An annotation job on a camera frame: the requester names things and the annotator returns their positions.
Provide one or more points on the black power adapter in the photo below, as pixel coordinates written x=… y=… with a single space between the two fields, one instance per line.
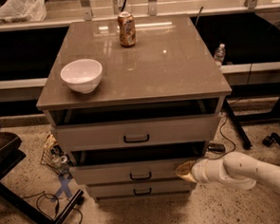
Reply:
x=216 y=147

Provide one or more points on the wire basket with bottles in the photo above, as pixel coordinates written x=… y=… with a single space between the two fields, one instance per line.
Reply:
x=55 y=158

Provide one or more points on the dark chair on left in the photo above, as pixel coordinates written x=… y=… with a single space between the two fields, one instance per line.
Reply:
x=10 y=156

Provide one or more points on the blue tape cross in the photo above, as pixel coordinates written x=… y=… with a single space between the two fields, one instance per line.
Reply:
x=63 y=189

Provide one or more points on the orange soda can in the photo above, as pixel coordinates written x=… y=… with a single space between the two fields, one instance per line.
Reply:
x=126 y=24

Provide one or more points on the grey top drawer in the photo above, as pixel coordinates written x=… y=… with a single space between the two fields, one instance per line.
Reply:
x=92 y=136

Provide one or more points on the white ceramic bowl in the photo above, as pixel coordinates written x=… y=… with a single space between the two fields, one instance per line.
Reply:
x=82 y=76

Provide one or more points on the grey drawer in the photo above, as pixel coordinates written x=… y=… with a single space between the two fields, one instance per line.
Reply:
x=139 y=188
x=92 y=136
x=137 y=163

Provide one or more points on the black table leg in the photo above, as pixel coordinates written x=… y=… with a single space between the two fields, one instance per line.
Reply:
x=239 y=129

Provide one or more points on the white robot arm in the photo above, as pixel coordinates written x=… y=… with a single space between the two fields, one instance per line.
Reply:
x=235 y=170

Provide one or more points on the clear plastic water bottle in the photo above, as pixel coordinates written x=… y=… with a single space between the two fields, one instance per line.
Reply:
x=220 y=54

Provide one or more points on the white plastic bag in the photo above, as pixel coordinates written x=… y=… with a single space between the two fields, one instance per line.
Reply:
x=17 y=11

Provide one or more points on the grey bottom drawer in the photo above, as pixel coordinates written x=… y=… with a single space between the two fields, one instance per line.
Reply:
x=139 y=188

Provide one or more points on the grey drawer cabinet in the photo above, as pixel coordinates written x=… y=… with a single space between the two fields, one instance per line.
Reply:
x=168 y=73

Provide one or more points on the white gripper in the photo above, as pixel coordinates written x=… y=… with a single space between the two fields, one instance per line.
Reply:
x=201 y=171

